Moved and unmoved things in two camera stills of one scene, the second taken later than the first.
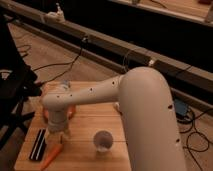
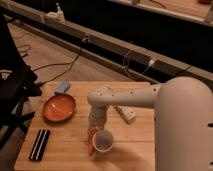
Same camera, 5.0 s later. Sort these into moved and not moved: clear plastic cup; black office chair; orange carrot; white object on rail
Moved: orange carrot
Not moved: clear plastic cup; white object on rail; black office chair
